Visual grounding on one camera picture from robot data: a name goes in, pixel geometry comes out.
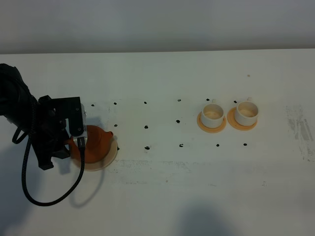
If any right white teacup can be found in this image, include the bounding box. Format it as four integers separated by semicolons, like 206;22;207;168
234;97;259;126

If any brown clay teapot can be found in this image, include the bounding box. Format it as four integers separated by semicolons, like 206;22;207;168
64;124;114;164

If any right orange saucer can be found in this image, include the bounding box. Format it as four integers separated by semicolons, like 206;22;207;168
227;107;257;131

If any left white teacup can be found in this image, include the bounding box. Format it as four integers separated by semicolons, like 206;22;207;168
201;99;224;128

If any left orange saucer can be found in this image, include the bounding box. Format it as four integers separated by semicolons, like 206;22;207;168
197;112;226;133

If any white teacup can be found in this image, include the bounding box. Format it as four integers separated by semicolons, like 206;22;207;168
201;99;224;128
234;97;259;126

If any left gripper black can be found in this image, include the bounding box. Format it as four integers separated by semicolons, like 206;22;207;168
27;108;70;170

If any left braided camera cable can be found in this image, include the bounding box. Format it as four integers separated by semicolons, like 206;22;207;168
12;98;86;207

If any orange saucer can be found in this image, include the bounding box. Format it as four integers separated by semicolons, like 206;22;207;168
227;107;257;131
197;112;226;133

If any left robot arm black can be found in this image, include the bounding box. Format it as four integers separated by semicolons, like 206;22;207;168
0;63;70;170

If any beige round teapot coaster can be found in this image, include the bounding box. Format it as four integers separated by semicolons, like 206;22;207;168
84;135;118;171

